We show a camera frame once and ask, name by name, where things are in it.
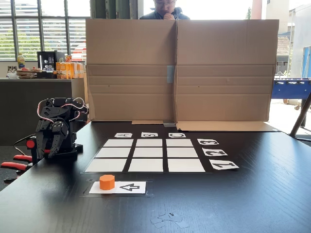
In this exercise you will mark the black clamp with red knob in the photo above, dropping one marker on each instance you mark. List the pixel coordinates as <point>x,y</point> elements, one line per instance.
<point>30,144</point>

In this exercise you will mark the large brown cardboard screen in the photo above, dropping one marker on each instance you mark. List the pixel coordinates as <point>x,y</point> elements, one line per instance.
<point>218,48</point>

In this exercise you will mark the paper sheet letter C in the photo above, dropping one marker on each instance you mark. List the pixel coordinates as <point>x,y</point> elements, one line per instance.
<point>177,135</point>

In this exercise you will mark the blue foosball table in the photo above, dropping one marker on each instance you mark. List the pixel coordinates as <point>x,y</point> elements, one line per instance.
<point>291,88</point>

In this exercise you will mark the grey tape at cardboard foot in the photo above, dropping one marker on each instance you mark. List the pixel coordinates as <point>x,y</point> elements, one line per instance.
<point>169,124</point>

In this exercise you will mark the grey metal pole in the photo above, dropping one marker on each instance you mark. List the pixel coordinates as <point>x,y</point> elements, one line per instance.
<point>300,116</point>

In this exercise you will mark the grey tape strip on cardboard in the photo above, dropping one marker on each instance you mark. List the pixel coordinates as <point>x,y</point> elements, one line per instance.
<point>170,74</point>

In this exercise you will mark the paper sheet number 1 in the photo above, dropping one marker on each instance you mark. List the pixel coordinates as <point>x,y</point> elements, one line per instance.
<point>223,165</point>

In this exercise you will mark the white arrow paper sheet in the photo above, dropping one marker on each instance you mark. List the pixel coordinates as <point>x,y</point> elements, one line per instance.
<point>131,187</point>

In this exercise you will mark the round orange token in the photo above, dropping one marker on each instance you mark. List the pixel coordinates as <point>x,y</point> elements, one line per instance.
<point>107,182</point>

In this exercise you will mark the paper sheet number 3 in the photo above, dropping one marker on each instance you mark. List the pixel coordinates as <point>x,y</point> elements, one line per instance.
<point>208,142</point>

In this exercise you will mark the paper sheet number 2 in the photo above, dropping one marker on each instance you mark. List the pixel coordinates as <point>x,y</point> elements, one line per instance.
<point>214,152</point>

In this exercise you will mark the white nine-square grid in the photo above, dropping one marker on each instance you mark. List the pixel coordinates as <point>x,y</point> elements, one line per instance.
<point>145,165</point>

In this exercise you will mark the person's hand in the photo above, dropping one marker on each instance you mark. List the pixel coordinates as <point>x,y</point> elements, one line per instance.
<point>168,16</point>

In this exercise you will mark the black mini fridge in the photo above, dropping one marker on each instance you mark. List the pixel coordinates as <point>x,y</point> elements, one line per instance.
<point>46,60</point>

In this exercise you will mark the dark grey counter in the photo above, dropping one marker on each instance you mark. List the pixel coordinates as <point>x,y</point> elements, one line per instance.
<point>24,104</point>

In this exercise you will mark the orange juice carton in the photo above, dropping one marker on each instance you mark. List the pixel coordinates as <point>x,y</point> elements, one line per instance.
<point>77,70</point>
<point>63,71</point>

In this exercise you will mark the paper sheet letter B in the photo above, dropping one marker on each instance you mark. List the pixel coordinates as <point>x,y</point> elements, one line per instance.
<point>149,134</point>

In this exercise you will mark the clear tape scraps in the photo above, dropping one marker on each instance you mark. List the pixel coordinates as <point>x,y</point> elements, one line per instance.
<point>167,218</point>

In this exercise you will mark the person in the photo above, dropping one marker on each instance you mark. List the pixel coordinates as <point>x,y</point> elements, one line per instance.
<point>155,15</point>

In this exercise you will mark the paper sheet letter A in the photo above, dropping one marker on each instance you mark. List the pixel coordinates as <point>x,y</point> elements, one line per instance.
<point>123,135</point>

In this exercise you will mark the yellow bottle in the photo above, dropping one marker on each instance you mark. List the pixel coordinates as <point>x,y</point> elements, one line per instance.
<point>21,60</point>

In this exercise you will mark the wooden tray with food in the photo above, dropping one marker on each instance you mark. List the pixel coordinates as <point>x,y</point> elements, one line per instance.
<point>25,72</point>

